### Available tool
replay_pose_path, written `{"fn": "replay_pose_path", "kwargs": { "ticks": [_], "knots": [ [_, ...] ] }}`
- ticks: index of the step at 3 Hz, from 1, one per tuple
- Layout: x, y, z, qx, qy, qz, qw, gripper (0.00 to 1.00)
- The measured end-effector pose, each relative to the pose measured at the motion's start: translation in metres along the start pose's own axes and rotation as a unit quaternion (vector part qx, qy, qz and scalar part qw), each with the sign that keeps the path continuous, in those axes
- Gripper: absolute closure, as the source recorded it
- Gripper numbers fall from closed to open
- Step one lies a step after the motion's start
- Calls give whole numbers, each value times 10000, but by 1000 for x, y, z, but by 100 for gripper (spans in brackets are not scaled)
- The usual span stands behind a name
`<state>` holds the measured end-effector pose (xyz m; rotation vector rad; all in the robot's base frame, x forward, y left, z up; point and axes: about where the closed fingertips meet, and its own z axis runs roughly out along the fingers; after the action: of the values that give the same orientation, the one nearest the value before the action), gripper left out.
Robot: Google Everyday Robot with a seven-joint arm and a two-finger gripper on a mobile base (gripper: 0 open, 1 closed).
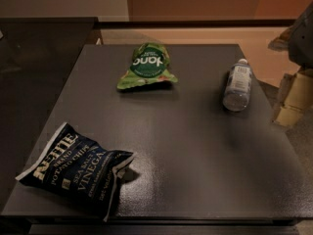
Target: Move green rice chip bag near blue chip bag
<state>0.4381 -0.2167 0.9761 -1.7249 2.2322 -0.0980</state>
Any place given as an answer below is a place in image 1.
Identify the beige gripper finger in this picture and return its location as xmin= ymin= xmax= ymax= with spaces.
xmin=273 ymin=69 xmax=313 ymax=126

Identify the clear plastic water bottle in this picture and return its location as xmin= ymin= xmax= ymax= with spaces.
xmin=223 ymin=59 xmax=252 ymax=112

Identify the blue Kettle chip bag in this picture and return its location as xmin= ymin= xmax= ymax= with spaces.
xmin=16 ymin=122 xmax=134 ymax=220

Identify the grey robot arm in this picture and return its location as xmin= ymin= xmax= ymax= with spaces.
xmin=268 ymin=2 xmax=313 ymax=126

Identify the green rice chip bag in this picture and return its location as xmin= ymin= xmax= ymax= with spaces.
xmin=116 ymin=42 xmax=178 ymax=90

